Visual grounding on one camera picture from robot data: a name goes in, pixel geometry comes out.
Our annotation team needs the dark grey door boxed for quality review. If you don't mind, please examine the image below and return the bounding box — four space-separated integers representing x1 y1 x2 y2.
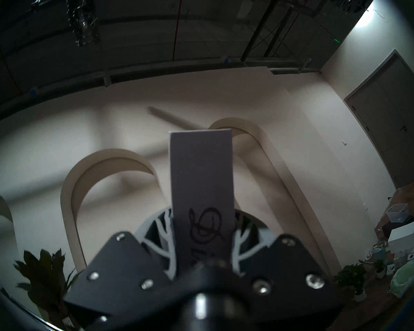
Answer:
344 49 414 189

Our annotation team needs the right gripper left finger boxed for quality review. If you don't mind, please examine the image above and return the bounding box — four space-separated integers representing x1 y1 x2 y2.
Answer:
64 210 177 326

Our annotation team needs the clear plastic storage box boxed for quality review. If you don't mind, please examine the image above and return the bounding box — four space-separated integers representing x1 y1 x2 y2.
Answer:
386 203 409 224

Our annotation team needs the black ceiling spotlight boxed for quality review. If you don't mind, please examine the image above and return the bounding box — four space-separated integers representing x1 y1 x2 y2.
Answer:
66 0 100 47

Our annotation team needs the small thin potted plant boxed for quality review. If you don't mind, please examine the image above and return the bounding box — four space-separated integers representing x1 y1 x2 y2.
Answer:
359 258 387 279

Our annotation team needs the green-lined waste basket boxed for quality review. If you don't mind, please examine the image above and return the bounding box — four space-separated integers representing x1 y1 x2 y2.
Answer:
390 261 414 298

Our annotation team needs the grey Discontent book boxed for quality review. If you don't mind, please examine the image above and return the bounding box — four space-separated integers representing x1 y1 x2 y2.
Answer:
168 128 236 269

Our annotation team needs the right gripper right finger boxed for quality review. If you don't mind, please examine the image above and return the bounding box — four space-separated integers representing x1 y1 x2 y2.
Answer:
231 211 343 314

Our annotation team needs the teal watering can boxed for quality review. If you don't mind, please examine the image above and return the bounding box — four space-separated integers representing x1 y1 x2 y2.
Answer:
367 246 387 263

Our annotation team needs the large dark leafy plant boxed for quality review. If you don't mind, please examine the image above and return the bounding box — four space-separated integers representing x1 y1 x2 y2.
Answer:
14 249 87 329

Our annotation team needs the white cardboard box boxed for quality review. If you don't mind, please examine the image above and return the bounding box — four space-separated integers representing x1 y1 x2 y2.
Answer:
388 222 414 255

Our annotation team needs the small bushy potted plant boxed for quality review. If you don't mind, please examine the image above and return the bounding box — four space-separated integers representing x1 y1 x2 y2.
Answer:
333 263 368 302

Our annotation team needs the black storage box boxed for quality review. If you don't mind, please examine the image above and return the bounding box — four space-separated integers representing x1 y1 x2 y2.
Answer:
379 217 414 238

